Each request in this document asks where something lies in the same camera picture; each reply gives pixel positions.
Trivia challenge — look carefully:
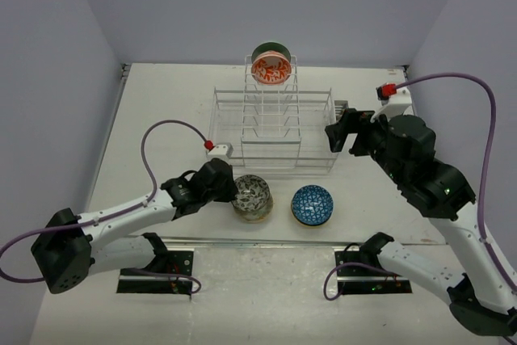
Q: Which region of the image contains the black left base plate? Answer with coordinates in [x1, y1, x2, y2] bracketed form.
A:
[116, 249, 200, 297]

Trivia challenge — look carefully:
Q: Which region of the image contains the blue triangle pattern bowl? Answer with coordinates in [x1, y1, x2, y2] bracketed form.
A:
[291, 185, 334, 225]

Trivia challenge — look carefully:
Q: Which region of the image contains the orange leaf pattern bowl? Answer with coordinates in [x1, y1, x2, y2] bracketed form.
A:
[251, 51, 292, 85]

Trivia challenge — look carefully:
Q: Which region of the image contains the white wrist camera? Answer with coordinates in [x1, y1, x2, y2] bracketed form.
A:
[207, 143, 233, 161]
[371, 83, 412, 122]

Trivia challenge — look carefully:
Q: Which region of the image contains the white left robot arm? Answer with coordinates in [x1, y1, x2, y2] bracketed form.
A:
[31, 158, 237, 294]

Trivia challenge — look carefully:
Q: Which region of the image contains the aluminium table edge rail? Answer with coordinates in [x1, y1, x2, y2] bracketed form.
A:
[71, 63, 132, 213]

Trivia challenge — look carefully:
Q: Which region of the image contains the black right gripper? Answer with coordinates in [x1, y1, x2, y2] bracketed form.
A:
[325, 106, 406, 183]

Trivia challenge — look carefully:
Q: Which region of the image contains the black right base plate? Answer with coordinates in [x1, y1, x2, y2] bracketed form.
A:
[334, 246, 413, 296]

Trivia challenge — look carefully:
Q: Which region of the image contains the white wire dish rack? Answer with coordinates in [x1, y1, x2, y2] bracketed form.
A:
[209, 56, 338, 175]

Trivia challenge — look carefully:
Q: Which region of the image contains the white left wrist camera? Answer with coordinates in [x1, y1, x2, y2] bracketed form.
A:
[207, 143, 233, 161]

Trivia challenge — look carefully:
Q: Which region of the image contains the dark green bowl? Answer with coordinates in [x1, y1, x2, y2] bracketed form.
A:
[251, 41, 292, 61]

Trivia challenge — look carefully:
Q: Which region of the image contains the yellow floral cream bowl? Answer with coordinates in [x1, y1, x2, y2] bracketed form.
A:
[233, 196, 274, 223]

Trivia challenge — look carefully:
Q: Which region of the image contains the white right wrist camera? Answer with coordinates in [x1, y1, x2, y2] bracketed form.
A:
[371, 83, 412, 122]

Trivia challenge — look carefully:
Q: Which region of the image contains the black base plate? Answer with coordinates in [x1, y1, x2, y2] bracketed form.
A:
[116, 249, 200, 297]
[334, 246, 413, 296]

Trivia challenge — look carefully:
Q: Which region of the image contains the black leaf pattern bowl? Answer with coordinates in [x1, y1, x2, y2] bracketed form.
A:
[231, 175, 272, 211]

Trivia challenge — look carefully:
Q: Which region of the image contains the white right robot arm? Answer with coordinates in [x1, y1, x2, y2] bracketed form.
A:
[325, 108, 516, 339]

